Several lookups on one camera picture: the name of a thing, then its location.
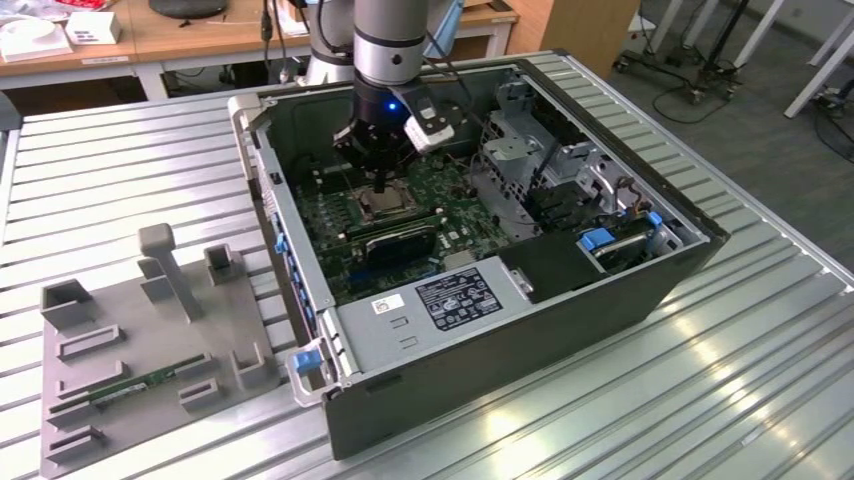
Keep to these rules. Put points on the white printed box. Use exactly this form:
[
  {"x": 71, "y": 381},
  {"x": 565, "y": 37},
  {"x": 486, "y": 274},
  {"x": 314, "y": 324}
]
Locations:
[{"x": 94, "y": 27}]

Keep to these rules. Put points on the blue disk carrier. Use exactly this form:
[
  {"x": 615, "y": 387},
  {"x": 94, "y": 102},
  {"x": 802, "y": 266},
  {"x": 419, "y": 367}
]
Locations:
[{"x": 594, "y": 239}]

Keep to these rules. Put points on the wooden desk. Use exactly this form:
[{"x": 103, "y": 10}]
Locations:
[{"x": 200, "y": 35}]

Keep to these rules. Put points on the white foam box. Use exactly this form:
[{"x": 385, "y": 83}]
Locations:
[{"x": 34, "y": 47}]

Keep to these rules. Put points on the green RAM stick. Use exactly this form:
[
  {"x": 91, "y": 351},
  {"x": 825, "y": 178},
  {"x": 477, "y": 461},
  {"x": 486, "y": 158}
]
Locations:
[
  {"x": 127, "y": 389},
  {"x": 390, "y": 230}
]

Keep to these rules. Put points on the grey parts rack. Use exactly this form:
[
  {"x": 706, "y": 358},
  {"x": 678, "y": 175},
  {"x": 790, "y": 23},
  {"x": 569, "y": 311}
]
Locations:
[{"x": 134, "y": 345}]

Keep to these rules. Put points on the green motherboard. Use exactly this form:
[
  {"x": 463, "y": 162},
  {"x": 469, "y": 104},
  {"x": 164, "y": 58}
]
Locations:
[{"x": 461, "y": 210}]

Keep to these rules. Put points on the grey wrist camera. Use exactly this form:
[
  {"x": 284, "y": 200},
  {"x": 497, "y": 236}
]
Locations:
[{"x": 430, "y": 132}]

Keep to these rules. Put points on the black PC case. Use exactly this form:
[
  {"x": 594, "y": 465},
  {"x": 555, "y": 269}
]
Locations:
[{"x": 501, "y": 390}]

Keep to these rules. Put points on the black round base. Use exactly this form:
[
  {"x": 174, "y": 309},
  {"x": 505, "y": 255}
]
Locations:
[{"x": 187, "y": 6}]

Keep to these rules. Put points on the black wheeled stand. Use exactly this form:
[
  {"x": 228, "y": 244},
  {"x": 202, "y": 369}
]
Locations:
[{"x": 722, "y": 35}]

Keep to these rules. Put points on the metal drive cage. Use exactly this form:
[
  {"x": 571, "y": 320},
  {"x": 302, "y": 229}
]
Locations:
[{"x": 514, "y": 150}]

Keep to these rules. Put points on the white table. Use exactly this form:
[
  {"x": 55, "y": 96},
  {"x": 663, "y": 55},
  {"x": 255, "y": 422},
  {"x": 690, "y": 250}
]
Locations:
[{"x": 798, "y": 105}]

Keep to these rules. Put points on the grey power supply unit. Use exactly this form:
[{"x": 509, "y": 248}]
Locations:
[{"x": 394, "y": 335}]

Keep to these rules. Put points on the CPU socket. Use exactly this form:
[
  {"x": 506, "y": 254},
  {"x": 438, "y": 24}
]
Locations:
[{"x": 401, "y": 218}]

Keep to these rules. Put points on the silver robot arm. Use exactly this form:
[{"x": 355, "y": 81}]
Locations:
[{"x": 390, "y": 45}]

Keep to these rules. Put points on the silver chipset heatsink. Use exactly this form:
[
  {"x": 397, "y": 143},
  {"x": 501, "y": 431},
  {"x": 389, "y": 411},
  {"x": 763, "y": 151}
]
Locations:
[{"x": 461, "y": 260}]

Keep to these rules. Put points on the wooden cabinet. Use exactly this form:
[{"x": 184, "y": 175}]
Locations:
[{"x": 587, "y": 30}]

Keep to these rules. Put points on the red packet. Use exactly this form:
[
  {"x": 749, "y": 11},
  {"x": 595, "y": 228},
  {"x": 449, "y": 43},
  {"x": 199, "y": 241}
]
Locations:
[{"x": 80, "y": 4}]

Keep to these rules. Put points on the metal locking lever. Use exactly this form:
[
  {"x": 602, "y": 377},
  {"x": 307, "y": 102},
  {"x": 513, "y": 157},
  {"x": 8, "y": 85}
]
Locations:
[{"x": 350, "y": 180}]

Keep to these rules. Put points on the blue case latch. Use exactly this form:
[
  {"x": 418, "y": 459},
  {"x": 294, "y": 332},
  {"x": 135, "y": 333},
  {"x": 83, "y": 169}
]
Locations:
[{"x": 307, "y": 362}]

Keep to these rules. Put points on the small blue clip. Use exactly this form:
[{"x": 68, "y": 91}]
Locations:
[
  {"x": 279, "y": 244},
  {"x": 653, "y": 220}
]

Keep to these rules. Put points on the black plastic shroud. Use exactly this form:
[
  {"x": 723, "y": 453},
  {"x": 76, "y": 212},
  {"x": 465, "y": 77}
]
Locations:
[{"x": 547, "y": 270}]

